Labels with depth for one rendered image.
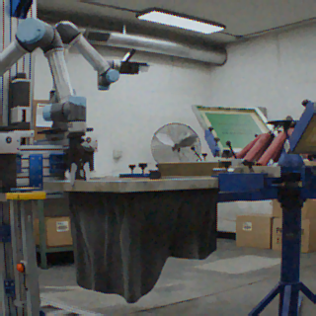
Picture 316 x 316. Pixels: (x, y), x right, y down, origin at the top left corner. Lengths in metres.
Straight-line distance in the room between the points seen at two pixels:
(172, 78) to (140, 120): 0.90
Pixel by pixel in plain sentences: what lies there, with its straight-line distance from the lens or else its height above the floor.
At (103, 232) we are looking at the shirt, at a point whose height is 0.79.
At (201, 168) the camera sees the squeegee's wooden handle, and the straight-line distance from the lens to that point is 2.37.
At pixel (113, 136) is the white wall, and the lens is 6.85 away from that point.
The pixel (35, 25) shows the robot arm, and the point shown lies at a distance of 2.24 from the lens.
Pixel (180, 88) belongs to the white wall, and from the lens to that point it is 7.68.
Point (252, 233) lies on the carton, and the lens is 6.98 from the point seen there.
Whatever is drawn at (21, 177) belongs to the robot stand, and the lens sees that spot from 2.57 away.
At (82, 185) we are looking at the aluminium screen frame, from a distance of 2.04.
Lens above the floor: 1.02
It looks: 3 degrees down
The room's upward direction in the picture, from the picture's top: 1 degrees counter-clockwise
